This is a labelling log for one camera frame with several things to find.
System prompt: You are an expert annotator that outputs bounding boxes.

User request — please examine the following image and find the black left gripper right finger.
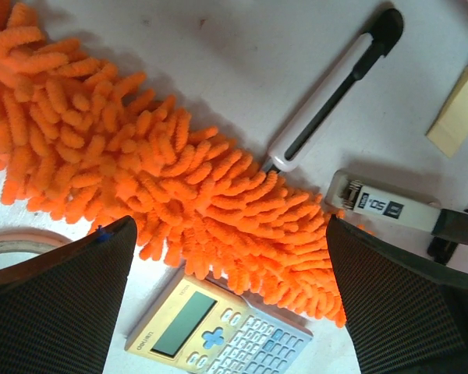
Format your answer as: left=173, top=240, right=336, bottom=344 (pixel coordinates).
left=326, top=216, right=468, bottom=373

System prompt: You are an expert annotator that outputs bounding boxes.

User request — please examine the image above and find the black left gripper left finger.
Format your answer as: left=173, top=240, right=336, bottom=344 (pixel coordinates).
left=0, top=216, right=137, bottom=373

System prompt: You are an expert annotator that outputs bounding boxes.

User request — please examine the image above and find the orange chenille duster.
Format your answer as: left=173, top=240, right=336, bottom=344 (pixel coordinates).
left=0, top=1, right=346, bottom=326

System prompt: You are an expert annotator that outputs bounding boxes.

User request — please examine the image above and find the roll of tape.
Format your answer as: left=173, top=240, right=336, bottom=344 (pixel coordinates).
left=0, top=228, right=72, bottom=255

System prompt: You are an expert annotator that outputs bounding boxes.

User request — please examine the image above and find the grey black stapler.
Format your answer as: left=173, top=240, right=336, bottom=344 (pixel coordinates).
left=325, top=169, right=468, bottom=265

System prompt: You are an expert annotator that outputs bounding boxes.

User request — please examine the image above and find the yellow grey calculator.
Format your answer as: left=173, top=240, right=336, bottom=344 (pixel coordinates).
left=125, top=269, right=313, bottom=373

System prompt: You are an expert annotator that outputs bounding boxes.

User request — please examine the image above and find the yellow sticky note pad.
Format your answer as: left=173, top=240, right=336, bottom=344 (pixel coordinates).
left=426, top=66, right=468, bottom=158

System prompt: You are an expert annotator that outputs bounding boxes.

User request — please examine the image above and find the white utility knife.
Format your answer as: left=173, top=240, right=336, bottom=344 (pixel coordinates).
left=262, top=7, right=404, bottom=173

